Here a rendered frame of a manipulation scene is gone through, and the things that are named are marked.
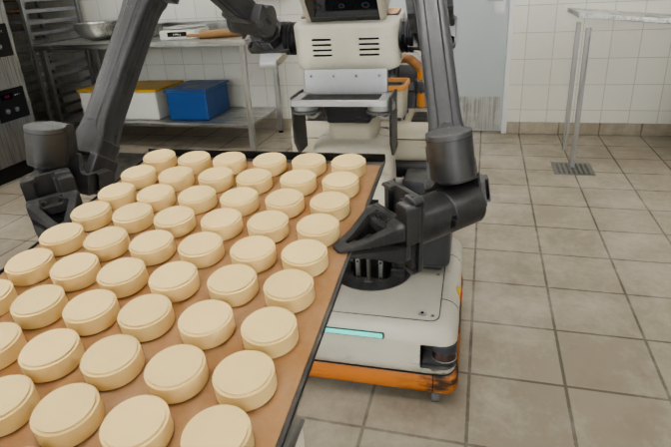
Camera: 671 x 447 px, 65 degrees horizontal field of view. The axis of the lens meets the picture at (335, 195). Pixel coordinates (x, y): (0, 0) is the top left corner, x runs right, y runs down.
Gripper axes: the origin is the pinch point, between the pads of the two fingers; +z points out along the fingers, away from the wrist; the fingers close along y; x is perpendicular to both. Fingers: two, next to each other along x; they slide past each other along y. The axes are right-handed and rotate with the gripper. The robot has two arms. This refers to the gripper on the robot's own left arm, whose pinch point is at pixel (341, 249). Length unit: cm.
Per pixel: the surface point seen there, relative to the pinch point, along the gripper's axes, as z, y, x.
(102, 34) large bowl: -39, 38, 447
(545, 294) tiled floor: -133, 108, 66
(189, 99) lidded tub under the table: -84, 88, 382
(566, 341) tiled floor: -115, 105, 42
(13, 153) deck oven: 49, 103, 389
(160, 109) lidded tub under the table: -64, 97, 405
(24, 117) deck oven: 35, 82, 403
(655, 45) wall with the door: -376, 59, 176
